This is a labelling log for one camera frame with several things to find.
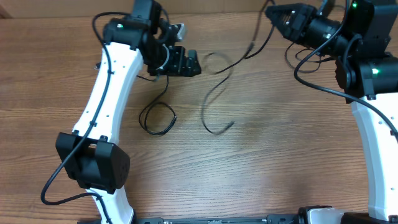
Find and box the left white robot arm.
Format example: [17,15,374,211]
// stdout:
[55,1,201,223]

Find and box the black thin USB cable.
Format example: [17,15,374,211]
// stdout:
[200,0,277,136]

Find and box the black braided USB cable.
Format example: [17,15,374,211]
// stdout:
[94,62,178,136]

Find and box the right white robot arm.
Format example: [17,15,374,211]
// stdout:
[265,0,397,223]

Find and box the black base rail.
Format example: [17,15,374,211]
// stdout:
[132,214,305,224]

